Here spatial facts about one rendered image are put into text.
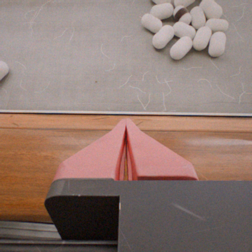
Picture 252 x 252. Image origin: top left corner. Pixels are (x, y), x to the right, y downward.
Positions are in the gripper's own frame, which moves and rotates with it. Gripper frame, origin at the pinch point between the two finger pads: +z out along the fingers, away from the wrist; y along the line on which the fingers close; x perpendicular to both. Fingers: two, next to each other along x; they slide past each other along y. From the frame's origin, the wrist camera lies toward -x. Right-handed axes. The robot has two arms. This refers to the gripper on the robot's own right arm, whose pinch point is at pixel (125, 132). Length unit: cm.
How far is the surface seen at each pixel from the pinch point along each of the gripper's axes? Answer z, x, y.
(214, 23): 16.7, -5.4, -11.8
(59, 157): 2.8, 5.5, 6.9
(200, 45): 14.3, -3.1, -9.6
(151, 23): 16.9, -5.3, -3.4
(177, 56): 13.3, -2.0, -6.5
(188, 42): 14.1, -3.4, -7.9
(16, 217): -1.5, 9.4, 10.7
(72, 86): 11.6, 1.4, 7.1
